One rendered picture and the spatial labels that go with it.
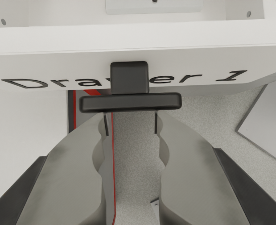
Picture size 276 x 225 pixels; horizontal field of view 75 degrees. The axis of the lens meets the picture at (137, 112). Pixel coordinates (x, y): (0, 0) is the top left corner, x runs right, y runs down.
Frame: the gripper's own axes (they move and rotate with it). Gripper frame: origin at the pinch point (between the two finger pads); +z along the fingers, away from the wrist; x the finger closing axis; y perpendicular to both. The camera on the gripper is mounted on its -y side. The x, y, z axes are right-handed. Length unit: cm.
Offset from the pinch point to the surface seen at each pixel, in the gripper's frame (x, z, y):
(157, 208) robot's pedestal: 11, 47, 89
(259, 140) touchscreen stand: 69, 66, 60
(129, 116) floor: -2, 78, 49
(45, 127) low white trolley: -13.3, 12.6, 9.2
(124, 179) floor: -7, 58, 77
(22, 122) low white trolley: -16.7, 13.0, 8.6
